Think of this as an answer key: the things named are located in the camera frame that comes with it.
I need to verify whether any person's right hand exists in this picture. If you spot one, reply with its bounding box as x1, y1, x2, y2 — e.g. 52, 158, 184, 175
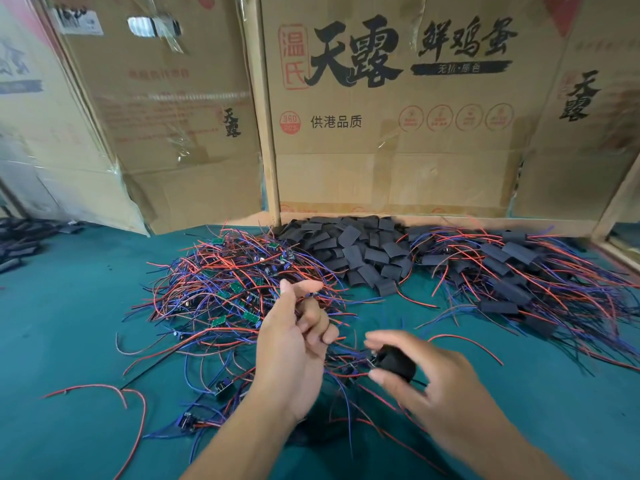
364, 329, 502, 448

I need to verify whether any narrow printed cardboard box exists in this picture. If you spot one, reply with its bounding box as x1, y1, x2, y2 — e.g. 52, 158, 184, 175
514, 0, 640, 223

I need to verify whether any person's left forearm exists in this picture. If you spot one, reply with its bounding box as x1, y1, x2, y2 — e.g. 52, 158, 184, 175
180, 390, 303, 480

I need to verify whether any large printed cardboard box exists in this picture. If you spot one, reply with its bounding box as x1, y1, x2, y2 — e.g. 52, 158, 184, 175
259, 0, 593, 221

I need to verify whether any person's right forearm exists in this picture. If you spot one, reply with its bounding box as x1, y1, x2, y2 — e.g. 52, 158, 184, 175
435, 420, 568, 480

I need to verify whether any taped cardboard box with handle hole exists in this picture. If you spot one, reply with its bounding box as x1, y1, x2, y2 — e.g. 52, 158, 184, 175
47, 0, 267, 235

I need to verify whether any black heat shrink sleeve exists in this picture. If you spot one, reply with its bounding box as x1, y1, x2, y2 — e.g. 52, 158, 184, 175
374, 344, 417, 383

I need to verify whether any pile of sleeved wired boards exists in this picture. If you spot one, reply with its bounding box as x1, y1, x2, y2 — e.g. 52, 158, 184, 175
400, 221, 640, 371

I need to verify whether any plastic covered cardboard sheet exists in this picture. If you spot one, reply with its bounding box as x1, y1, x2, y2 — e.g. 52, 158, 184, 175
0, 0, 150, 237

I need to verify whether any pile of empty black sleeves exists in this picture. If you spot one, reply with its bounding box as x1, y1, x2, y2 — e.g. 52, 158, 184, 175
276, 215, 417, 298

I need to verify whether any pile of bare wired circuit boards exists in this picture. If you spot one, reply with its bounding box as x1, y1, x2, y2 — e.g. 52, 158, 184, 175
116, 224, 373, 438

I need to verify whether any person's left hand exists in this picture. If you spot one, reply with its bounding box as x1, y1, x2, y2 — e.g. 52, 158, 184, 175
250, 279, 341, 421

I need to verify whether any small heap of dark sleeves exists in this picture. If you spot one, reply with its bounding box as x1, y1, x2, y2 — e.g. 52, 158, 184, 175
0, 217, 85, 274

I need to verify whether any green felt table cover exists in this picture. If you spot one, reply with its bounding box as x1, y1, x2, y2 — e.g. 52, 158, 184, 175
0, 222, 640, 480

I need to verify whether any loose red wire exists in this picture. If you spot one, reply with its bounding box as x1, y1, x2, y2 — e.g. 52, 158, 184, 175
42, 384, 148, 480

